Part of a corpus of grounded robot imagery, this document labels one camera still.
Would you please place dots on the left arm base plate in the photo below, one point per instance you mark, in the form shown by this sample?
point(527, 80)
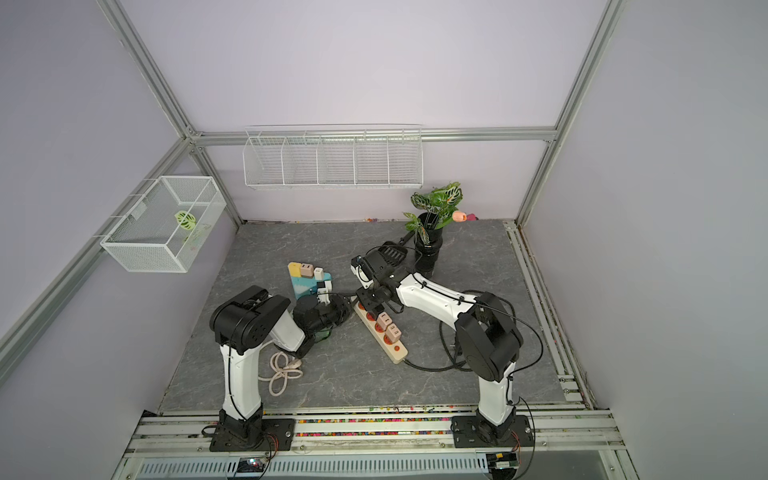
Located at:
point(263, 434)

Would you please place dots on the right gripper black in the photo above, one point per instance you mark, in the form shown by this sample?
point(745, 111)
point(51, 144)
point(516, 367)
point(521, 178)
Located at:
point(365, 301)

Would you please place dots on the white mesh wall basket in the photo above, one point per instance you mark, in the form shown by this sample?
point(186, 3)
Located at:
point(147, 239)

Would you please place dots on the black plant pot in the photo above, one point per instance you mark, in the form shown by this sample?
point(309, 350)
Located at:
point(428, 255)

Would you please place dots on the beige power strip red sockets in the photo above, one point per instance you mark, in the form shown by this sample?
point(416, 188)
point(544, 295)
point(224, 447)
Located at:
point(396, 352)

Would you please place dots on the black litter scoop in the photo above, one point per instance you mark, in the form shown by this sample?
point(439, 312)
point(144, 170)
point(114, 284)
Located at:
point(394, 250)

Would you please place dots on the pink artificial tulip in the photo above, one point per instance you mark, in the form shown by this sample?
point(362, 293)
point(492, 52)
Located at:
point(459, 216)

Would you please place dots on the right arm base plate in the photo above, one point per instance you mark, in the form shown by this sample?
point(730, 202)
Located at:
point(476, 432)

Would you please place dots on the pink USB charger plug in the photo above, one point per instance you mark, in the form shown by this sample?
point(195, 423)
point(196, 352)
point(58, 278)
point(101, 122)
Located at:
point(392, 334)
point(383, 321)

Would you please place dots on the green leaf in basket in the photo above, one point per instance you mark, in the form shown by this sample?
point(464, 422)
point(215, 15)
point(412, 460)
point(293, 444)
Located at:
point(186, 220)

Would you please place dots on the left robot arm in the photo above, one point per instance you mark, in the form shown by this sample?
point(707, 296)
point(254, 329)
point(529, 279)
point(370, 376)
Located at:
point(244, 323)

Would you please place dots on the teal triangular power socket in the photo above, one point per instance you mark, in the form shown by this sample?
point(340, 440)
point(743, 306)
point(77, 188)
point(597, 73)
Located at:
point(308, 280)

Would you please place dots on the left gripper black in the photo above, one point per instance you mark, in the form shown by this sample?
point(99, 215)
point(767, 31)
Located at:
point(343, 309)

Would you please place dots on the green artificial plant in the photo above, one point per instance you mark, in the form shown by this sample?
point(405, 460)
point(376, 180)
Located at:
point(439, 205)

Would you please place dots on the white wire wall shelf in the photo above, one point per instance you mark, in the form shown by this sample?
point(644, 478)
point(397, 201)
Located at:
point(335, 156)

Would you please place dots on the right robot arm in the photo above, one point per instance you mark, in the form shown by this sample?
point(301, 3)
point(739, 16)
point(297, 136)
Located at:
point(487, 333)

